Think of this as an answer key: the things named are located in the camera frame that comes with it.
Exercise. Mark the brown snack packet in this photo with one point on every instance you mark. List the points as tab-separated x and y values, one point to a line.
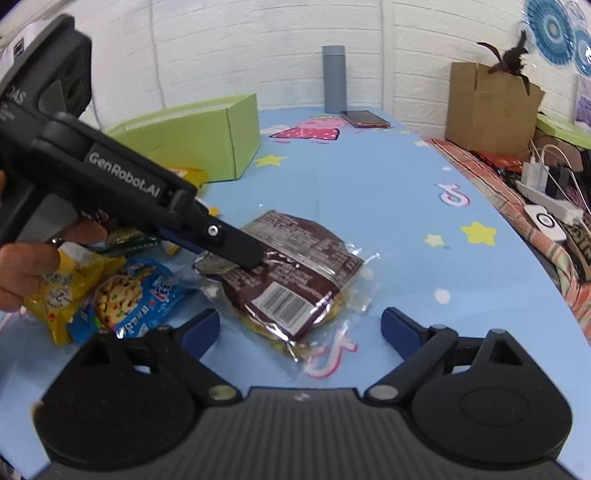
300	267

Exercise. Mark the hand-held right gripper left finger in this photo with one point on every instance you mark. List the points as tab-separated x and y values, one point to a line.
203	330

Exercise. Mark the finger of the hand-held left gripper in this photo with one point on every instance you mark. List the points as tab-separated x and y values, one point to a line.
231	240
178	239

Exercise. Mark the white charger plug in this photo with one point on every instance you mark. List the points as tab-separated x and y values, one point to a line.
534	173

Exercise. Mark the blue printed tablecloth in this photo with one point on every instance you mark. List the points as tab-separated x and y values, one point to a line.
369	194

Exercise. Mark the person's left hand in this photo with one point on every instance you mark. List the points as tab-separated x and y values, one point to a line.
27	272

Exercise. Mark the brown cardboard box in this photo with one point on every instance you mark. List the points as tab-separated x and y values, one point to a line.
489	110

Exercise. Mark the green cardboard box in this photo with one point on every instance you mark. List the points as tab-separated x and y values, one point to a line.
194	134

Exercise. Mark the red patterned blanket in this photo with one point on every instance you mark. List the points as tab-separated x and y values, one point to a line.
489	184

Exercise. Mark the small yellow snack packet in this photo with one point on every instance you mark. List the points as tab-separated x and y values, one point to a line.
189	176

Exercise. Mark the white power strip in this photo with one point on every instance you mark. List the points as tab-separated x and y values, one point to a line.
549	201

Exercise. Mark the smartphone with red case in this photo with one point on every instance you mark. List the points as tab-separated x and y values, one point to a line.
364	118

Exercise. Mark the green box lid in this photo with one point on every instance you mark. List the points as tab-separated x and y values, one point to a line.
563	127

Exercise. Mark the blue cookie packet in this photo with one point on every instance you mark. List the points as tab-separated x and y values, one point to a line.
134	295

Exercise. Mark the grey thermos bottle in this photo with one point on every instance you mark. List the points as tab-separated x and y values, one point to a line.
334	78

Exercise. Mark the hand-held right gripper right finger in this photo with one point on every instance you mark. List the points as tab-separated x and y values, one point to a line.
399	330

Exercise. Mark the dark purple plant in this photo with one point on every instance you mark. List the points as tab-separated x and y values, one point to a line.
508	60

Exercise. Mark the blue paper fans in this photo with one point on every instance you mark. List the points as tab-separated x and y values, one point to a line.
549	23

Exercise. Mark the white round device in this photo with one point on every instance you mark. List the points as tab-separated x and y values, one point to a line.
547	221

